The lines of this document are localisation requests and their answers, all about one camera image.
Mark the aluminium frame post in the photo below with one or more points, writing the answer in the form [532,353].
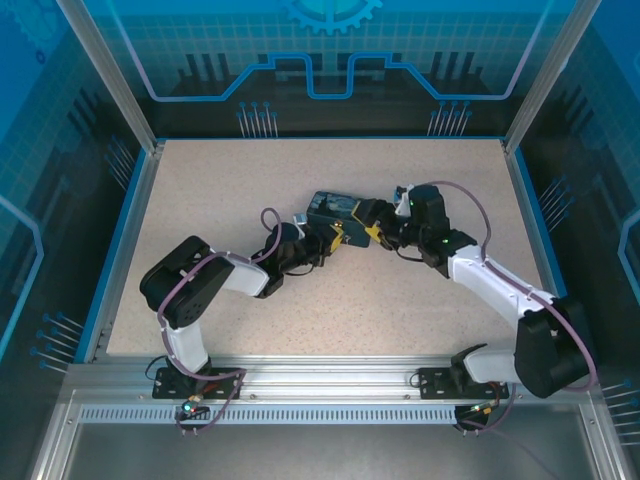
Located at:
[115,75]
[550,75]

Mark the aluminium side rail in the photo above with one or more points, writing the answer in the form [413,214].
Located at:
[127,240]
[535,220]

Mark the starry night painted box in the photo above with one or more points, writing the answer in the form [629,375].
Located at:
[330,207]

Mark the aluminium mounting rail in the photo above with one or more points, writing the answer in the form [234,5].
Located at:
[325,377]

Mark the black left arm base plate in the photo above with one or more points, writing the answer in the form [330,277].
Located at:
[225,382]

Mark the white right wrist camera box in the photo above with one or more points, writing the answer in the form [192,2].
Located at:
[401,202]

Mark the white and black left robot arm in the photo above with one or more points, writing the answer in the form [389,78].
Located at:
[185,280]

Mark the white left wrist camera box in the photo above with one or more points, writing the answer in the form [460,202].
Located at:
[299,220]

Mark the small LED connector module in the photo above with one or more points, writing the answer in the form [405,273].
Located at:
[484,410]
[191,406]

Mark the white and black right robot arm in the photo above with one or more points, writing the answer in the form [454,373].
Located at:
[545,350]

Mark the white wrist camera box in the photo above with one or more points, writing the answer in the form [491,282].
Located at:
[401,202]
[299,220]

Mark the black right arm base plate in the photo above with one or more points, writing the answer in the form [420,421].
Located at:
[435,382]

